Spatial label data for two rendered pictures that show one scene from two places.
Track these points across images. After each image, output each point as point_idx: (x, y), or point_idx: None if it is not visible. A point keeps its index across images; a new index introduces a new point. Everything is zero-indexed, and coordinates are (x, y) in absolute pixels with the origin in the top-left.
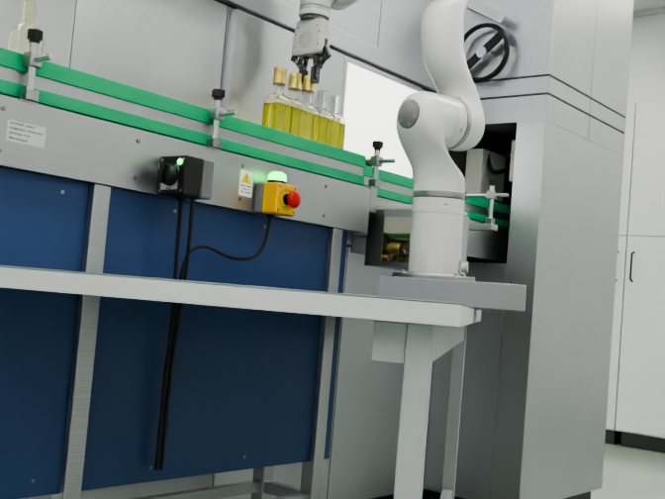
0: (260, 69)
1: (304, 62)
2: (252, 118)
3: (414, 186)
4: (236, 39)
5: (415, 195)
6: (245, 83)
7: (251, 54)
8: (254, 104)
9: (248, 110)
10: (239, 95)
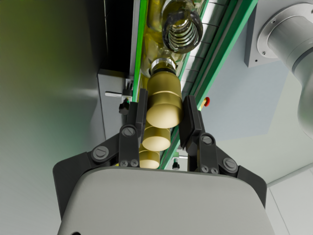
0: (38, 154)
1: (123, 155)
2: (83, 83)
3: (295, 76)
4: (47, 231)
5: (293, 73)
6: (69, 139)
7: (38, 196)
8: (74, 98)
9: (81, 98)
10: (79, 127)
